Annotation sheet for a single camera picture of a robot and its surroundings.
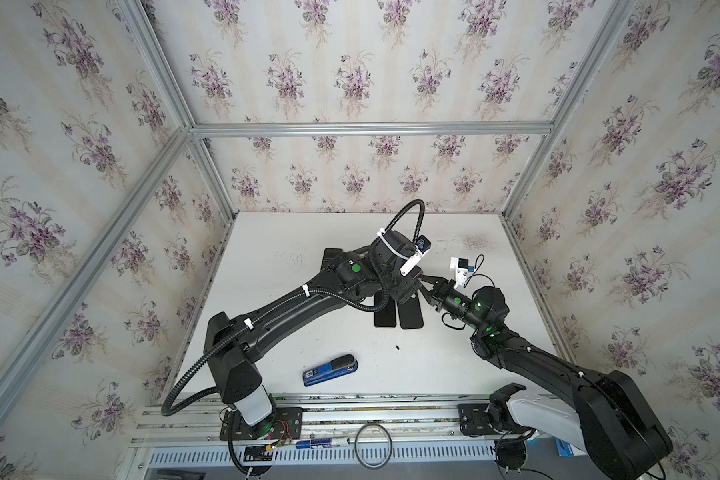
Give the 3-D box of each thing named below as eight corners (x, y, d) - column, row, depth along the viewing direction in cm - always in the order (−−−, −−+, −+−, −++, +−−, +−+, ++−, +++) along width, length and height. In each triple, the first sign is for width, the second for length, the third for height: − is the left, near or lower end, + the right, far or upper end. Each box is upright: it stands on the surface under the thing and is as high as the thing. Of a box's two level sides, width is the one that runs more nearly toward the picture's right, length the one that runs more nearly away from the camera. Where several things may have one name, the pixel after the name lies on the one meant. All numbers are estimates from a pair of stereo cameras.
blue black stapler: (306, 389, 80) (303, 384, 76) (303, 377, 82) (300, 371, 78) (358, 368, 84) (358, 362, 80) (354, 357, 86) (354, 351, 82)
